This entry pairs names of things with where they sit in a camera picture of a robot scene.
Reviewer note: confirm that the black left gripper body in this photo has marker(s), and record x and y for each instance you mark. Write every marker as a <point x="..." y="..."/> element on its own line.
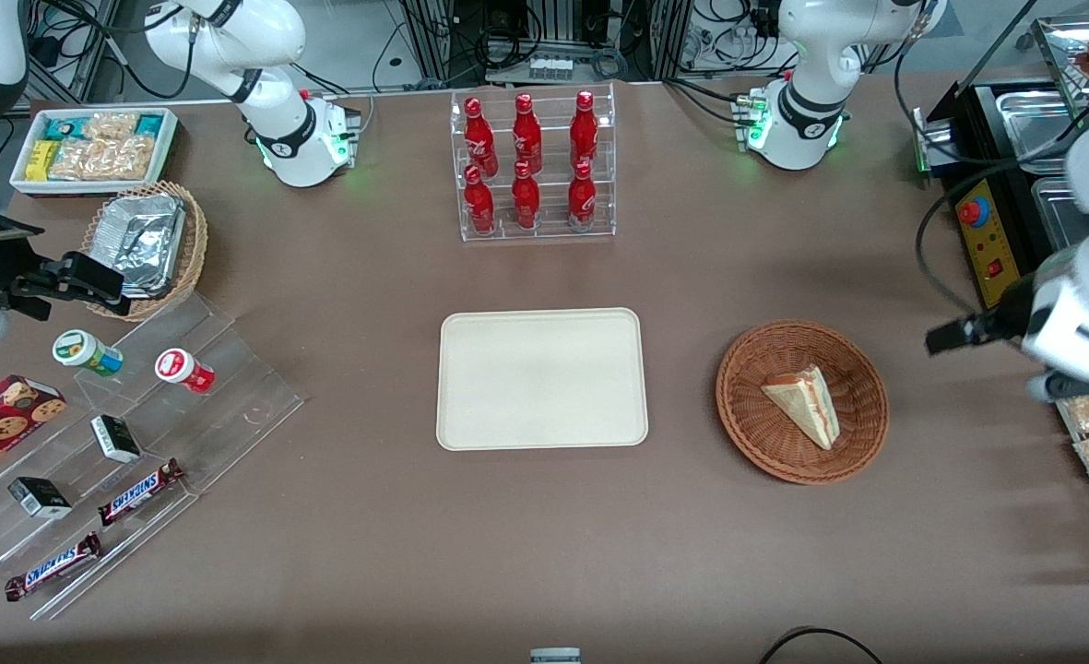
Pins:
<point x="1008" y="319"/>

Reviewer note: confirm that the triangular sandwich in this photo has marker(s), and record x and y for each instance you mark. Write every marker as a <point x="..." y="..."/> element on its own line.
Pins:
<point x="807" y="406"/>

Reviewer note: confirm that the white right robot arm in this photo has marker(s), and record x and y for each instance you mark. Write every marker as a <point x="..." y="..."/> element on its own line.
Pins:
<point x="277" y="138"/>

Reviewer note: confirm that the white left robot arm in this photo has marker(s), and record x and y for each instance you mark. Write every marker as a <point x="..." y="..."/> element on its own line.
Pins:
<point x="802" y="120"/>

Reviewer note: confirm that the oval wicker basket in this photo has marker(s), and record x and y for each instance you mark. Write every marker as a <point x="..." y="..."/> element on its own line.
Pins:
<point x="195" y="249"/>

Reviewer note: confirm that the round brown wicker basket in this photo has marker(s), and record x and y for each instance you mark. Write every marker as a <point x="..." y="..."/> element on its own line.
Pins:
<point x="756" y="415"/>

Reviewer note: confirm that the cream plastic tray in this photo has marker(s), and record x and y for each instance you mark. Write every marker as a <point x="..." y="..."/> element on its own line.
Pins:
<point x="541" y="378"/>

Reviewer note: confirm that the green lidded cup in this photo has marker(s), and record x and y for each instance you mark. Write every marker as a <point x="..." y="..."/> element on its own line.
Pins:
<point x="78" y="349"/>

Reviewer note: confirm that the black food warmer case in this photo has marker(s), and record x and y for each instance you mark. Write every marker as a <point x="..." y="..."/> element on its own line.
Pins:
<point x="991" y="249"/>

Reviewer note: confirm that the white plastic snack bin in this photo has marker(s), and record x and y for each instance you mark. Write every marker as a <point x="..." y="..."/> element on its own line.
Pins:
<point x="20" y="180"/>

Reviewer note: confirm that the red lidded cup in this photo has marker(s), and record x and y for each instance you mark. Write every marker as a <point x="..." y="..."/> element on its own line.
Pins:
<point x="180" y="367"/>

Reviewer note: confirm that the red emergency stop button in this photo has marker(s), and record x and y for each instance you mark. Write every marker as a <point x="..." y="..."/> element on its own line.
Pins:
<point x="973" y="212"/>

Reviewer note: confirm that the yellow snack packet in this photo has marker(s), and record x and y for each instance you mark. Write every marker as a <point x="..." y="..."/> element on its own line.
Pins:
<point x="42" y="160"/>

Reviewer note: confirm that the steel warmer pan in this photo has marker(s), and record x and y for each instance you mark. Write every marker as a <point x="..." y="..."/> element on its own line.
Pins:
<point x="1033" y="120"/>
<point x="1056" y="207"/>

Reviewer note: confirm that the clear bag of crackers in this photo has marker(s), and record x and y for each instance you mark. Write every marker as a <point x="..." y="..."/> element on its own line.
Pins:
<point x="106" y="159"/>

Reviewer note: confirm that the small black box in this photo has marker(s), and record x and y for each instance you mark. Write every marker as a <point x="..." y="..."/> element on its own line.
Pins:
<point x="115" y="439"/>
<point x="39" y="498"/>

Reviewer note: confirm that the clear acrylic stepped stand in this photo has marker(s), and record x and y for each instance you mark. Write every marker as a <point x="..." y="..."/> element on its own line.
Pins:
<point x="230" y="387"/>

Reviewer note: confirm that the teal snack packet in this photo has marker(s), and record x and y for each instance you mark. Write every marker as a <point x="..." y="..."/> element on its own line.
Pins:
<point x="63" y="127"/>

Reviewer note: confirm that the red cookie box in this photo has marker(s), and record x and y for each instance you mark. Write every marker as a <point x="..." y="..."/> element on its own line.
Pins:
<point x="0" y="424"/>

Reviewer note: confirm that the Snickers bar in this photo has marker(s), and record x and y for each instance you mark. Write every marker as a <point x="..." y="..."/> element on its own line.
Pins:
<point x="51" y="567"/>
<point x="138" y="492"/>

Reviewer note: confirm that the red cola bottle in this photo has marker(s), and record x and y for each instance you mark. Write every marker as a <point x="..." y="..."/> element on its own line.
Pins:
<point x="526" y="198"/>
<point x="584" y="129"/>
<point x="582" y="198"/>
<point x="526" y="134"/>
<point x="479" y="138"/>
<point x="479" y="205"/>

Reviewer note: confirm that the clear acrylic bottle rack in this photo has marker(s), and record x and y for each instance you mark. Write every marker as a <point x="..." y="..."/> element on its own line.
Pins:
<point x="553" y="226"/>

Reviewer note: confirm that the white power strip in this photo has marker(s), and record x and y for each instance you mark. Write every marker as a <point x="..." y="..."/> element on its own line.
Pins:
<point x="550" y="67"/>

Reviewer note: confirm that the grey device at table edge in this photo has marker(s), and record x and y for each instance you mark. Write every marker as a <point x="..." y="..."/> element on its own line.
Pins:
<point x="555" y="656"/>

